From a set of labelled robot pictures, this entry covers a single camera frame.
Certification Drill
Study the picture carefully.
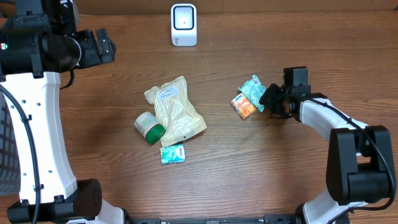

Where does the teal tissue pack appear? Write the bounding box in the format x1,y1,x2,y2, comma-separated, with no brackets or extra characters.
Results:
238,75,266,112

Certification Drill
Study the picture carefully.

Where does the clear plastic pouch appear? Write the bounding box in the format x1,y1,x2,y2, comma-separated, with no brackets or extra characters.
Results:
144,76,206,147

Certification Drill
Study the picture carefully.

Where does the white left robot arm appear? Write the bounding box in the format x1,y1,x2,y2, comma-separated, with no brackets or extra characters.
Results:
1,0,129,223

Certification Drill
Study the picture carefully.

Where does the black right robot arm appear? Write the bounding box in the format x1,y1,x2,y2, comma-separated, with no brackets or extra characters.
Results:
260,66,397,224

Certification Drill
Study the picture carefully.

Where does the grey plastic basket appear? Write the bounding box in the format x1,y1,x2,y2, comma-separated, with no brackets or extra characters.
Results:
0,94,21,197

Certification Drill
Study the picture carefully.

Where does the small teal white packet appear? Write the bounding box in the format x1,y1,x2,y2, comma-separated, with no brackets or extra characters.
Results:
160,144,186,165

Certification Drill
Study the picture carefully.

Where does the orange Kleenex tissue pack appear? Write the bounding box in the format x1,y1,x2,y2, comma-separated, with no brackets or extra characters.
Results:
231,93,257,119

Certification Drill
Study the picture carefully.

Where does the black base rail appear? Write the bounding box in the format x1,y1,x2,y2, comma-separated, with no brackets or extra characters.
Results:
129,214,305,224

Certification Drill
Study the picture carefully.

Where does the white barcode scanner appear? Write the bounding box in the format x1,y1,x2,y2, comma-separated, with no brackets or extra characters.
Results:
170,3,198,47

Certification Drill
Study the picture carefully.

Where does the white bottle with green cap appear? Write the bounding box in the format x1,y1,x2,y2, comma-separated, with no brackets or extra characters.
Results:
134,111,166,145

